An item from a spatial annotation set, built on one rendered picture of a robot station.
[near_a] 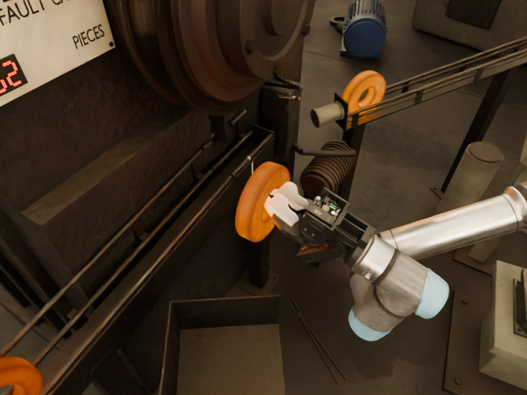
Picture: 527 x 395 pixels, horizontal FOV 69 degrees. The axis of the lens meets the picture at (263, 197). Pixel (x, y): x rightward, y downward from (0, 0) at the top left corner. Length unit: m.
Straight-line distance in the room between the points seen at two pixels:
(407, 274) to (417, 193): 1.39
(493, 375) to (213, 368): 1.04
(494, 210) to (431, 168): 1.39
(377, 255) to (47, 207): 0.57
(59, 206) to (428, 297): 0.64
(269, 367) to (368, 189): 1.34
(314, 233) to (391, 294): 0.16
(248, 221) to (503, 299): 0.95
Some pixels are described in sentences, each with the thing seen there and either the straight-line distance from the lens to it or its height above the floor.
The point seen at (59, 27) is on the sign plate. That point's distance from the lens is 0.69.
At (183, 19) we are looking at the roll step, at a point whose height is 1.13.
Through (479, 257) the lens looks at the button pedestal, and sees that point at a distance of 1.86.
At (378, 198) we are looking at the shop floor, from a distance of 1.97.
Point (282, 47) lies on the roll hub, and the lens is 0.82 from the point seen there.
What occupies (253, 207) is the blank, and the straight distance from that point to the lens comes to 0.66.
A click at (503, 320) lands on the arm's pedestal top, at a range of 1.38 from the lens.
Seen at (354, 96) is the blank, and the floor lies 0.73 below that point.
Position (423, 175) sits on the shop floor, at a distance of 2.17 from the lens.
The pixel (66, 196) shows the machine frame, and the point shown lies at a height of 0.87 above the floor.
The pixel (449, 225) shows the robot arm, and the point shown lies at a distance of 0.83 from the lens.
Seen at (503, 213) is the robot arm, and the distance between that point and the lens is 0.85.
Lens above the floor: 1.36
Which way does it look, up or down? 46 degrees down
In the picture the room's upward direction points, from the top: straight up
